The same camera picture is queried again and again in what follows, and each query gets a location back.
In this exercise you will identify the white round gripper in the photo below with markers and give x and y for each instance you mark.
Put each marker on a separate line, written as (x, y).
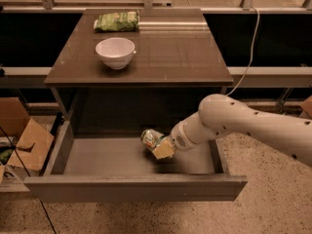
(178, 137)

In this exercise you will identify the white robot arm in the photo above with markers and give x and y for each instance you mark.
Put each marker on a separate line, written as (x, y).
(219, 115)

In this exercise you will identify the open grey top drawer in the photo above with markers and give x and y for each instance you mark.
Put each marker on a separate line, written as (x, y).
(90, 163)

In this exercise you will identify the dark grey drawer cabinet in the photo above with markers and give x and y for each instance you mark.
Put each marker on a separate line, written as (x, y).
(176, 63)

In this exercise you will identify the white ceramic bowl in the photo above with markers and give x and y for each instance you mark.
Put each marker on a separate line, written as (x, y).
(116, 52)

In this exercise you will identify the brown cardboard box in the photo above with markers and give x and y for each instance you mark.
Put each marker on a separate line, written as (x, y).
(28, 142)

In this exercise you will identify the green chip bag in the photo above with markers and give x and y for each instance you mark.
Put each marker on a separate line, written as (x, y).
(117, 22)

